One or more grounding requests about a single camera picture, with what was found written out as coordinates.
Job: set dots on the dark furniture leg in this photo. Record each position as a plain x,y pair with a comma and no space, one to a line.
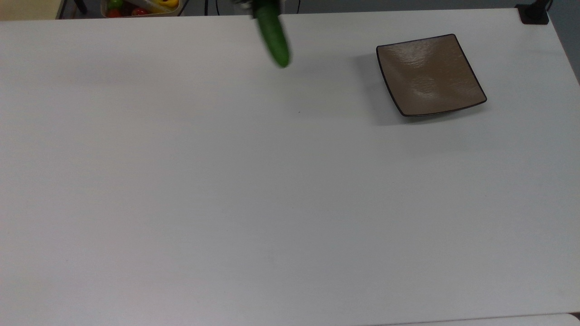
80,5

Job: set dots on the beige fruit basket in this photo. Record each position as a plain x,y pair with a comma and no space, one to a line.
105,10

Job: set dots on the red toy tomato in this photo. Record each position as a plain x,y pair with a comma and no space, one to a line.
139,11
113,13

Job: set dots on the green cucumber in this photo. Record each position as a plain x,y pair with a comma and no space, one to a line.
273,36

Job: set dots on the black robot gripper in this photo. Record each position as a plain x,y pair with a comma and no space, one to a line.
242,3

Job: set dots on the light wooden board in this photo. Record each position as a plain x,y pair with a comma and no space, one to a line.
28,9

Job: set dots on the square brown ceramic plate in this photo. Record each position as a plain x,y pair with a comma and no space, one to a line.
430,74

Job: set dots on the yellow toy fruit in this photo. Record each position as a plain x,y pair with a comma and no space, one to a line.
165,4

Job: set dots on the black table clamp mount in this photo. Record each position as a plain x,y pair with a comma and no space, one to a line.
534,12

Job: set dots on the green toy fruit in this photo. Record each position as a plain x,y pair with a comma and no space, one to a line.
116,3

